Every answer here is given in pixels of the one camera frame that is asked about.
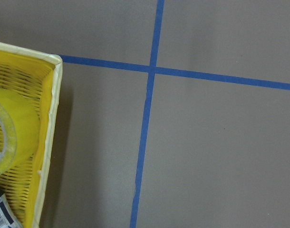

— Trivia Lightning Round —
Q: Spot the yellow woven plastic basket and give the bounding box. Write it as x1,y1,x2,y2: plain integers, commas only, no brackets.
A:
0,42,63,228

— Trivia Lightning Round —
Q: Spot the small dark labelled bottle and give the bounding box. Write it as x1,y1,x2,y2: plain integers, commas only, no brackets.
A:
0,188,23,228

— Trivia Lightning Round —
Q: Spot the yellow transparent tape roll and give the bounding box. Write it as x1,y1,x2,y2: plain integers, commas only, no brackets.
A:
0,88,40,175

